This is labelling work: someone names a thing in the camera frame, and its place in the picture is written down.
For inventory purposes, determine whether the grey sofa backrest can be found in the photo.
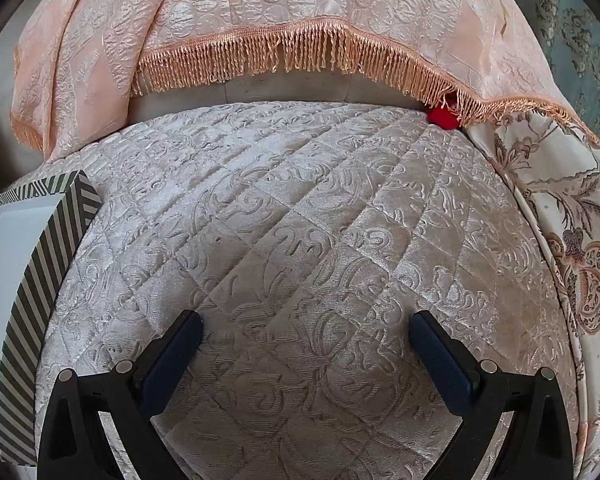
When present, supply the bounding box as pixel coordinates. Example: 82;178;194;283
127;72;431;126

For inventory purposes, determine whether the teal damask curtain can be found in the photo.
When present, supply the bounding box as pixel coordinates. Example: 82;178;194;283
485;0;600;161

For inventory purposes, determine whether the peach fringed blanket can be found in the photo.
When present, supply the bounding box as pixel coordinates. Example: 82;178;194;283
9;0;600;163

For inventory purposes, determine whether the small red object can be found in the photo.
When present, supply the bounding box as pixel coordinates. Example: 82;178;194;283
427;105;458;131

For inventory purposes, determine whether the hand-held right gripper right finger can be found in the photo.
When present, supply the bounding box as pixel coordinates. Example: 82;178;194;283
411;310;573;480

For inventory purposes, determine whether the striped jewelry box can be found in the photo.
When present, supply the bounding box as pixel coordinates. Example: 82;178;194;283
0;170;103;468

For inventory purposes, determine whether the quilted beige sofa cover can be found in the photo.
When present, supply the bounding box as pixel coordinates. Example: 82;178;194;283
35;100;581;480

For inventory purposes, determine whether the floral print cushion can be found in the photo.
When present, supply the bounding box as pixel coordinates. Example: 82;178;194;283
465;110;600;461

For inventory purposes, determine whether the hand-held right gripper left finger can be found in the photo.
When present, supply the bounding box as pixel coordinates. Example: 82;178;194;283
36;309;204;480

